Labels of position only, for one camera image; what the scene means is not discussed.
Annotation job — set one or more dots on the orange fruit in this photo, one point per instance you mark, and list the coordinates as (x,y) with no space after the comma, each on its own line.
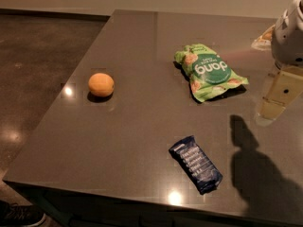
(101,84)

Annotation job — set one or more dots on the green rice chip bag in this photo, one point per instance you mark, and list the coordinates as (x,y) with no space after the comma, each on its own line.
(209,75)

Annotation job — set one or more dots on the small snack packet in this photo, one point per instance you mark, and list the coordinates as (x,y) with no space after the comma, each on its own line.
(263,42)

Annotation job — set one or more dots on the black shoe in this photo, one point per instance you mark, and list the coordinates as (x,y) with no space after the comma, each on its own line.
(14,215)

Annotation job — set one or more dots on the blue rxbar blueberry bar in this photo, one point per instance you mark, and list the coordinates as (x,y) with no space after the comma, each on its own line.
(200,169)

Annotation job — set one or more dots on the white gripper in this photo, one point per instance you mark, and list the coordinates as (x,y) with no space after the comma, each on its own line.
(288,43)

